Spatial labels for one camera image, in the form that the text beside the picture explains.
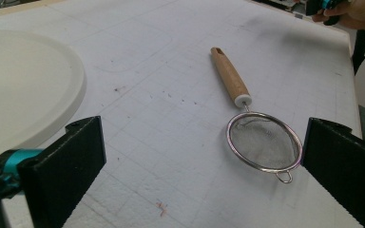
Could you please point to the white round plate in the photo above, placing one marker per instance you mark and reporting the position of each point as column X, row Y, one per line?
column 19, row 91

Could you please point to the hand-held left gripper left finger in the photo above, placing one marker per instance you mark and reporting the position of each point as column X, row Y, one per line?
column 63, row 167

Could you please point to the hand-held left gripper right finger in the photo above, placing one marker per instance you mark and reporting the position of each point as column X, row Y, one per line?
column 345, row 164

